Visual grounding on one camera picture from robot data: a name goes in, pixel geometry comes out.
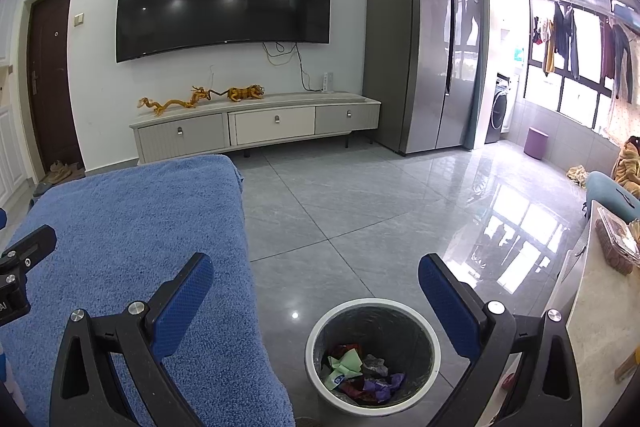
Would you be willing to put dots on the beige wall switch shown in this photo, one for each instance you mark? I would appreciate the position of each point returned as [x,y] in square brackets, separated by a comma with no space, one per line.
[78,20]

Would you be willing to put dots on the golden dragon figurine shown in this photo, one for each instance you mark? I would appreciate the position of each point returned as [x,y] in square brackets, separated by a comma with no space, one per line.
[172,103]

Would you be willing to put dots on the white power strip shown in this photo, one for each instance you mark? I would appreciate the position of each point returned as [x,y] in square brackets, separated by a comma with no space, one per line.
[327,83]

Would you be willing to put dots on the green packet with blue label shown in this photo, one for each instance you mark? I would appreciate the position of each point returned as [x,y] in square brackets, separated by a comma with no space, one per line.
[334,378]

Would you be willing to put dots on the white wrapper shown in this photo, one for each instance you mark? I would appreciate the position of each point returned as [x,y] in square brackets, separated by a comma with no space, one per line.
[375,364]

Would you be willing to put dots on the grey washing machine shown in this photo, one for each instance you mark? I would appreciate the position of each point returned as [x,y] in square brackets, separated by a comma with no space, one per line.
[500,112]

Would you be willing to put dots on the red wrapper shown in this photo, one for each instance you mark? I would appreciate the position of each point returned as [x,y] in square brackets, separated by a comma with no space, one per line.
[345,349]

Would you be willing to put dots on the hanging dark blue jacket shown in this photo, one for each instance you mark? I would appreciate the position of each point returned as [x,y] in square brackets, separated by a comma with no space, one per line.
[565,37]

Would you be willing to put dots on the green paper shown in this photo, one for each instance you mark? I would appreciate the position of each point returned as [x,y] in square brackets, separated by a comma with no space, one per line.
[347,363]

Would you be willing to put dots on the clear plastic food box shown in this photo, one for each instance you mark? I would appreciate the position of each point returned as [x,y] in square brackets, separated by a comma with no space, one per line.
[617,244]

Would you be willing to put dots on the maroon snack wrapper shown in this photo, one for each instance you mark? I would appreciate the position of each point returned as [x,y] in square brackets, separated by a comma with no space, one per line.
[355,391]

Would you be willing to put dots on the purple stool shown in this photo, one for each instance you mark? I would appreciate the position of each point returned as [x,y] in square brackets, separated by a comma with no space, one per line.
[535,144]

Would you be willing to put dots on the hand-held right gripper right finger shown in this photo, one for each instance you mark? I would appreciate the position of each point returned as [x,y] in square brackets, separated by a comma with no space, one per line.
[447,307]

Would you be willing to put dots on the grey white trash bin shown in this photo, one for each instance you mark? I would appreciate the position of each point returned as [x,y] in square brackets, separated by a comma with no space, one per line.
[380,327]

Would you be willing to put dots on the hanging yellow garment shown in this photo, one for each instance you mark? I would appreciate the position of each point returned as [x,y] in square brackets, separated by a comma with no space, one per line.
[549,52]

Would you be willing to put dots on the white marble table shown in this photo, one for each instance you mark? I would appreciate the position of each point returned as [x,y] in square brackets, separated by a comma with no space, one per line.
[600,317]

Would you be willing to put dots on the grey white television cabinet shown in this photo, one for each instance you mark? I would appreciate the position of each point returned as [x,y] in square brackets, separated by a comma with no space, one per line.
[270,124]

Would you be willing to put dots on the hanging purple shirt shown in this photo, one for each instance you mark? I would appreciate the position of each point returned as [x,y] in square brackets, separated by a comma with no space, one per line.
[607,49]

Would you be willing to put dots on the blue fluffy blanket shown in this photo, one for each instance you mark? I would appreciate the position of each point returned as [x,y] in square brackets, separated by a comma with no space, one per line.
[125,217]

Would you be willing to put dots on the yellow-brown plush toy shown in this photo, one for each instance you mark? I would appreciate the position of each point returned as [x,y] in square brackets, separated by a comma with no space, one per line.
[627,167]

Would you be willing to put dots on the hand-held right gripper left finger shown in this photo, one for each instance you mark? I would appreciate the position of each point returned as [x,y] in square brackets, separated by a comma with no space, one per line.
[182,302]

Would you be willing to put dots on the golden tiger figurine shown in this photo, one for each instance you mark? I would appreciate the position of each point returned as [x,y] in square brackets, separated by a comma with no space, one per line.
[242,93]

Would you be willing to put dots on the grey refrigerator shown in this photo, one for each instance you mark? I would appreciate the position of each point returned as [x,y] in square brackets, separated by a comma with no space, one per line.
[410,57]

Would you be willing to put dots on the dark brown door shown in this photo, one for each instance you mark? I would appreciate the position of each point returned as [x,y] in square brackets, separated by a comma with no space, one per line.
[52,82]

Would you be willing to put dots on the light blue chair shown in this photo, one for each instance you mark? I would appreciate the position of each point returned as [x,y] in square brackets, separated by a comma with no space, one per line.
[607,194]

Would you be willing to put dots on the black wall television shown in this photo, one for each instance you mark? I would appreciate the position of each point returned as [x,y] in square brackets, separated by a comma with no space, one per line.
[225,2]

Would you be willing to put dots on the black framed window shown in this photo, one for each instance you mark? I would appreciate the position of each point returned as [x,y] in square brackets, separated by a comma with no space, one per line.
[590,84]

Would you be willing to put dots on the hanging red garment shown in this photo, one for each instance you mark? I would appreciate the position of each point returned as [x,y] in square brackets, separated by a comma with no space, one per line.
[537,32]

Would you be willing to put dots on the beige shoes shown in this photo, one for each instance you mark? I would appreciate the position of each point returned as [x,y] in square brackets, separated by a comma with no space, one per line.
[60,171]

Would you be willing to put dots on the white wall cupboard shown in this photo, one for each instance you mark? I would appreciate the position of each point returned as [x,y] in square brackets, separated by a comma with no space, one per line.
[7,22]

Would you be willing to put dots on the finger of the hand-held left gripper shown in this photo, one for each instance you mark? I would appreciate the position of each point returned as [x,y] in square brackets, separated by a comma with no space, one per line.
[35,242]

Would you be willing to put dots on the grey slippers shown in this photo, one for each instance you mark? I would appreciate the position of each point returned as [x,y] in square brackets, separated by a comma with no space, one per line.
[41,192]

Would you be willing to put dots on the purple wrapper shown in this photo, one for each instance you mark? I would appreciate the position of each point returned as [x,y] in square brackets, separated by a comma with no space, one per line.
[380,386]

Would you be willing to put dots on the hanging blue denim jacket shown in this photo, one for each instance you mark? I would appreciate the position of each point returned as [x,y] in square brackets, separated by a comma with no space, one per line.
[624,62]

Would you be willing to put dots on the yellow cloth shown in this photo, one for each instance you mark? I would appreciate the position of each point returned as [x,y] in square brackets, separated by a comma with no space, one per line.
[577,176]

